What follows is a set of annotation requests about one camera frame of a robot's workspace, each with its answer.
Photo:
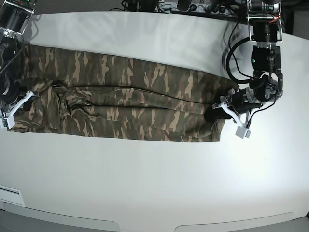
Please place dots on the white label plate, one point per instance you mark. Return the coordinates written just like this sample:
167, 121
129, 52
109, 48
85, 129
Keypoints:
12, 196

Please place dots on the camouflage T-shirt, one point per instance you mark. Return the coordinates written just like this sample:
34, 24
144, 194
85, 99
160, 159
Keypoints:
96, 95

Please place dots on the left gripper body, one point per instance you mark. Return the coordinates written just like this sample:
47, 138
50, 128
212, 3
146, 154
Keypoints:
244, 100

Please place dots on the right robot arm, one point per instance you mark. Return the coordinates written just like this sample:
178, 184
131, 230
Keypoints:
15, 16

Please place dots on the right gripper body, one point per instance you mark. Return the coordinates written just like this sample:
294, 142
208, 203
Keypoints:
11, 92

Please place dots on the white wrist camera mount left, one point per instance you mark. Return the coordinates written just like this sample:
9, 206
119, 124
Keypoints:
242, 120

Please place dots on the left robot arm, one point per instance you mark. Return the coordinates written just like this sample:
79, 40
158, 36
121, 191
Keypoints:
263, 18

